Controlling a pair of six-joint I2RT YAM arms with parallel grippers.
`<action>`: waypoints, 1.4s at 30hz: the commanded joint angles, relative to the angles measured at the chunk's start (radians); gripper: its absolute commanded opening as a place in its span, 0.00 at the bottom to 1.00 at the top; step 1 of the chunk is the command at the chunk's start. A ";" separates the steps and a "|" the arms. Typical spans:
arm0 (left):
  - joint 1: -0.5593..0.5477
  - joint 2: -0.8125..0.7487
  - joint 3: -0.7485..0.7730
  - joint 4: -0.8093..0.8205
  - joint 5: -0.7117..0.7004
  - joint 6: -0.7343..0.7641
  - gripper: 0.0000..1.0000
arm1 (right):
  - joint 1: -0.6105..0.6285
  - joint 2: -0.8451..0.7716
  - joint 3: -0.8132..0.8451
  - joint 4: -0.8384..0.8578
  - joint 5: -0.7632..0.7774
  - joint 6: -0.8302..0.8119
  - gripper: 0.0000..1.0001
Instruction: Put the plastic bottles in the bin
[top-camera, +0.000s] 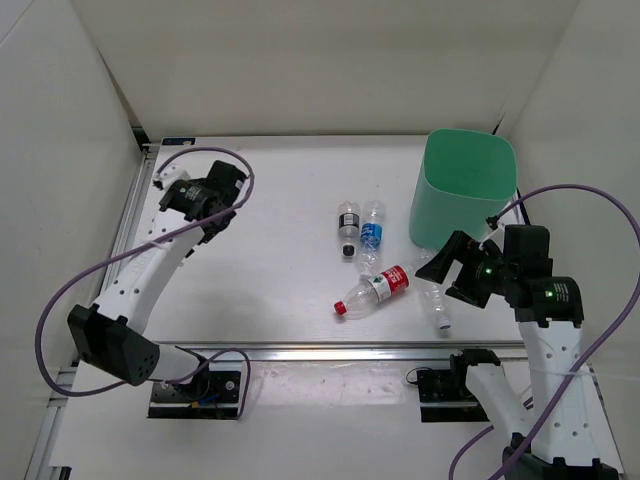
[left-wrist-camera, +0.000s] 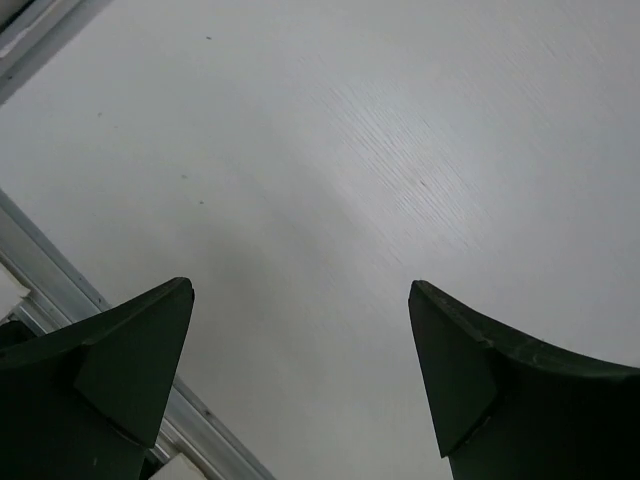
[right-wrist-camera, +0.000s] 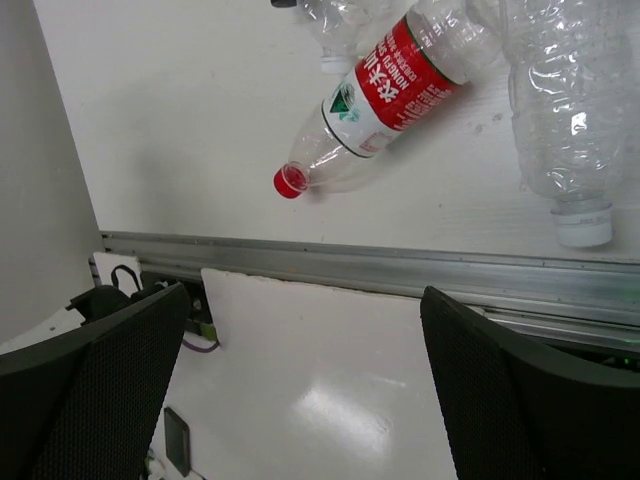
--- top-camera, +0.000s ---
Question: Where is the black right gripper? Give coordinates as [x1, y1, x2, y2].
[415, 230, 516, 308]

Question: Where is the clear unlabelled plastic bottle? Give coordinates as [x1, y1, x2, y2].
[414, 276, 452, 336]

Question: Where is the blue label plastic bottle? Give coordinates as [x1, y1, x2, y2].
[357, 200, 386, 279]

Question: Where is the black label plastic bottle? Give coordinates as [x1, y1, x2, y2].
[337, 201, 361, 260]

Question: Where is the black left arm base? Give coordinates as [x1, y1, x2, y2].
[147, 364, 246, 421]

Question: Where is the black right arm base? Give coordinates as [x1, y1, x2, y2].
[405, 349, 501, 423]

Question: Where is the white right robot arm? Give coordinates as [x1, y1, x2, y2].
[416, 225, 619, 479]

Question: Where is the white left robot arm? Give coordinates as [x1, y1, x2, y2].
[67, 160, 247, 400]

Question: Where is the green plastic bin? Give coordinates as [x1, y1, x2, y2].
[409, 128, 517, 250]

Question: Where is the red label plastic bottle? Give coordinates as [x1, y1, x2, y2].
[334, 263, 415, 320]

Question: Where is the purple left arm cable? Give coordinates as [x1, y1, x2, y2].
[35, 147, 256, 399]

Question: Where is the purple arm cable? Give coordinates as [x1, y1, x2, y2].
[35, 147, 256, 399]
[448, 184, 640, 480]

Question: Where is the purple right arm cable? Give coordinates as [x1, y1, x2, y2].
[448, 184, 640, 480]

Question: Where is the aluminium table frame rail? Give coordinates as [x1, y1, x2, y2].
[51, 136, 531, 479]

